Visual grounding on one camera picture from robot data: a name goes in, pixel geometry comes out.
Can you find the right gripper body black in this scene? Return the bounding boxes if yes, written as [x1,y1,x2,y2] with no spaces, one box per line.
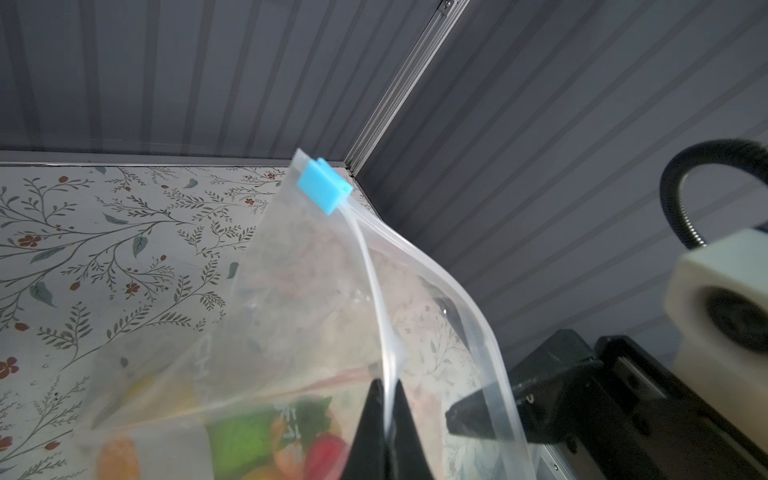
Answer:
[509,329,767,479]

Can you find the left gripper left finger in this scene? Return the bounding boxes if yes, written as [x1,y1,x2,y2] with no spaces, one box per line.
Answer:
[340,380,387,480]

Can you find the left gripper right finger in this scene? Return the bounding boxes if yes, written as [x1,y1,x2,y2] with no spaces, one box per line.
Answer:
[389,382,434,480]

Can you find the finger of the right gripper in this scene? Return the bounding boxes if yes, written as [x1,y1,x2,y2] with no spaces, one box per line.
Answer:
[445,358,603,444]

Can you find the red strawberry toy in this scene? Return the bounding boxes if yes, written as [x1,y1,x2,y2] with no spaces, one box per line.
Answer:
[303,433,350,480]

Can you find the green lime toy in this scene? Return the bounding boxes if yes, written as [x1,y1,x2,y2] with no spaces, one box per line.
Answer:
[206,410,277,479]

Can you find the clear zip top bag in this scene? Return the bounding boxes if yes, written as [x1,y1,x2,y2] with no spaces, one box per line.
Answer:
[75,151,538,479]

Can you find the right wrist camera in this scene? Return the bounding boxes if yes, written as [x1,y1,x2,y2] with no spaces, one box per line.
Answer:
[664,225,767,449]

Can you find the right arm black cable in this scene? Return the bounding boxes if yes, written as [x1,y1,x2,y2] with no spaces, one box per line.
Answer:
[658,139,768,251]

